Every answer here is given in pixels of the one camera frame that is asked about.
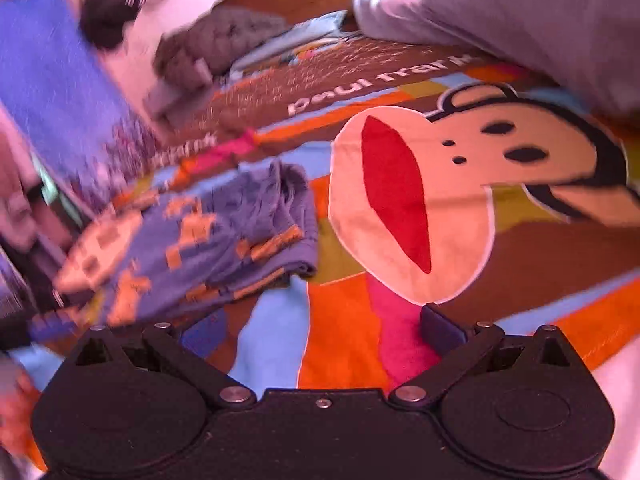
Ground pale blue cloth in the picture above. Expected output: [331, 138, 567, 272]
[352, 0, 640, 116]

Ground colourful printed blanket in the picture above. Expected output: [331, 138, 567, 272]
[0, 35, 640, 471]

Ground person's left hand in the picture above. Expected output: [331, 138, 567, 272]
[0, 105, 40, 253]

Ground black cloth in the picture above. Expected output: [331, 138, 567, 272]
[77, 0, 157, 51]

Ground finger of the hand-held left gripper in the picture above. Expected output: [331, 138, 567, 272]
[27, 310, 86, 343]

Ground turquoise cloth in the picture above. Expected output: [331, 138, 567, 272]
[230, 10, 361, 72]

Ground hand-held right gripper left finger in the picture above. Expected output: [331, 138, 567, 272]
[67, 310, 257, 407]

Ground grey knitted cloth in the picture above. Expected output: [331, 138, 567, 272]
[152, 5, 288, 91]

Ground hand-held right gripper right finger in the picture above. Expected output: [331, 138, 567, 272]
[389, 302, 581, 407]

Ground blue truck print pants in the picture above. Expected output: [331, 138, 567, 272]
[52, 160, 321, 328]

